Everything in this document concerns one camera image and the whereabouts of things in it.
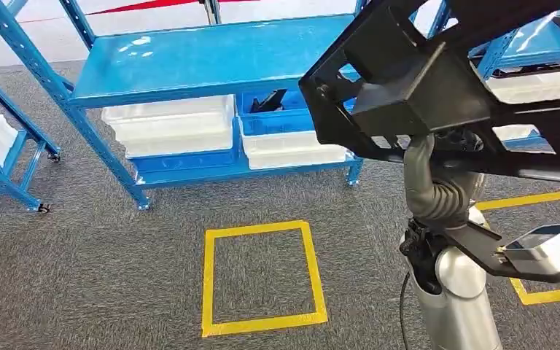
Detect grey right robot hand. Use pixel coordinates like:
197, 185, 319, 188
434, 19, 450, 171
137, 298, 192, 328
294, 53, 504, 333
422, 126, 485, 157

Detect yellow floor tape square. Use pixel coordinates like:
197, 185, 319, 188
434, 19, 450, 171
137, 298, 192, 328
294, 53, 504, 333
472, 188, 560, 306
201, 219, 330, 338

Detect large white plastic bin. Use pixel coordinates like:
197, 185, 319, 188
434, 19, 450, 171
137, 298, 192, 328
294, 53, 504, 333
101, 94, 236, 159
485, 69, 560, 144

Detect blue metal shelving rack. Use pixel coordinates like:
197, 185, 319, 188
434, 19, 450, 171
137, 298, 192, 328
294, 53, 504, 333
0, 0, 373, 211
424, 0, 560, 152
0, 60, 62, 214

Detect blue plastic bin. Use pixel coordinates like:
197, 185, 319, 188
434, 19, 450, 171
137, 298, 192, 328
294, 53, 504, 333
235, 89, 358, 137

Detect black moulded part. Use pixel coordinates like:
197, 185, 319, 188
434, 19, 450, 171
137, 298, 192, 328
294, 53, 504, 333
249, 89, 288, 114

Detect red barrier belt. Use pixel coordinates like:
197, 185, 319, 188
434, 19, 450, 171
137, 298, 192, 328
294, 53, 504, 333
86, 0, 262, 16

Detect black camera bracket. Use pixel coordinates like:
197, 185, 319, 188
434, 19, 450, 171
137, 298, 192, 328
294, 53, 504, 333
441, 222, 560, 284

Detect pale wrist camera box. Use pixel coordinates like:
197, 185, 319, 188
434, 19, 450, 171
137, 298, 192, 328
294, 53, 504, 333
499, 222, 560, 277

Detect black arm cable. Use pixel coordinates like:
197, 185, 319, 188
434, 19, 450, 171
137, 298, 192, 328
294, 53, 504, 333
398, 270, 412, 350

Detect chrome stanchion post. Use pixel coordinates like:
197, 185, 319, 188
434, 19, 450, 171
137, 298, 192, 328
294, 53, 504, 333
201, 0, 223, 26

